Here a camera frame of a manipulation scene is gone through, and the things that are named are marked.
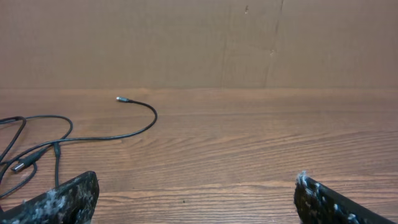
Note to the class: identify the cardboard back wall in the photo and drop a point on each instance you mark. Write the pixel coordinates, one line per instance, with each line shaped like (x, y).
(199, 44)

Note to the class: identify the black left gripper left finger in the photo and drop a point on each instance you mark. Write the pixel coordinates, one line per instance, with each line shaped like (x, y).
(72, 202)

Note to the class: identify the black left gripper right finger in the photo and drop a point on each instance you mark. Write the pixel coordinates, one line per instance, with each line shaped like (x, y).
(317, 204)

